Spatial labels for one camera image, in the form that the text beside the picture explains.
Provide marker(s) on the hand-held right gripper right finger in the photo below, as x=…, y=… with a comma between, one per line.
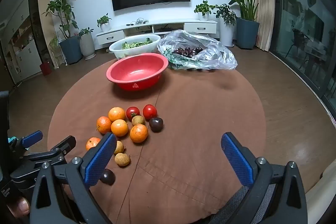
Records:
x=237, y=161

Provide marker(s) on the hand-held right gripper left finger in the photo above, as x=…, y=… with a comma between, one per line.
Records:
x=101, y=158

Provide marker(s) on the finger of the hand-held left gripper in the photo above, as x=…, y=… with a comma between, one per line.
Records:
x=31, y=138
x=64, y=145

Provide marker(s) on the orange mandarin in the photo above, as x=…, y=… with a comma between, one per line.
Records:
x=138, y=133
x=116, y=113
x=104, y=124
x=92, y=143
x=119, y=127

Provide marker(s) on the tan longan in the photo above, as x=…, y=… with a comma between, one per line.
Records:
x=138, y=120
x=120, y=148
x=122, y=159

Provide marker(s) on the red tomato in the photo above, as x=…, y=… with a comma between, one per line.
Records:
x=132, y=113
x=150, y=111

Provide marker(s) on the red plastic bowl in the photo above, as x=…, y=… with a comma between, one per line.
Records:
x=136, y=74

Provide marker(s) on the person's left hand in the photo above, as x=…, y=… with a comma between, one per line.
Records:
x=21, y=207

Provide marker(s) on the red waste bin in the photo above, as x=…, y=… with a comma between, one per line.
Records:
x=46, y=68

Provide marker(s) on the white storage cabinet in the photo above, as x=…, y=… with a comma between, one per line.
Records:
x=26, y=56

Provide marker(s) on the leafy tree in blue pot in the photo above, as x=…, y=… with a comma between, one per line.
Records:
x=71, y=50

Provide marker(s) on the thin plant with white stand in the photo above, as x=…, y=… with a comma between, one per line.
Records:
x=55, y=43

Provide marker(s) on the plant in ribbed grey pot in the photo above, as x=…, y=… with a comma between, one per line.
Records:
x=87, y=45

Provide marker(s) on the clear plastic bag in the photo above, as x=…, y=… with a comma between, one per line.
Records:
x=220, y=56

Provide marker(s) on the white plastic bowl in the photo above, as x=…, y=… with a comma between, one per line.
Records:
x=116, y=52

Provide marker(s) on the green leafy vegetables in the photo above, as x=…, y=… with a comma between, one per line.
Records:
x=134, y=44

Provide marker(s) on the pile of dark cherries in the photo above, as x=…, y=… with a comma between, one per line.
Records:
x=187, y=52

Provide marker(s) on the small plant in white pot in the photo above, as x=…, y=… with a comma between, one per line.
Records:
x=203, y=16
x=105, y=27

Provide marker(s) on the broad-leaf plant in blue pot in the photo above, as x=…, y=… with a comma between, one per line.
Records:
x=246, y=33

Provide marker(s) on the plant in tall white pot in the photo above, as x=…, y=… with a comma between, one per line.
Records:
x=226, y=32

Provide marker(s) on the glass sliding door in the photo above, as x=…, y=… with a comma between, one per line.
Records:
x=302, y=43

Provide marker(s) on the white television cabinet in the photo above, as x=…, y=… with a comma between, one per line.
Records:
x=202, y=27

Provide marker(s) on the beige curtain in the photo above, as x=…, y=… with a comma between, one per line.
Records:
x=263, y=16

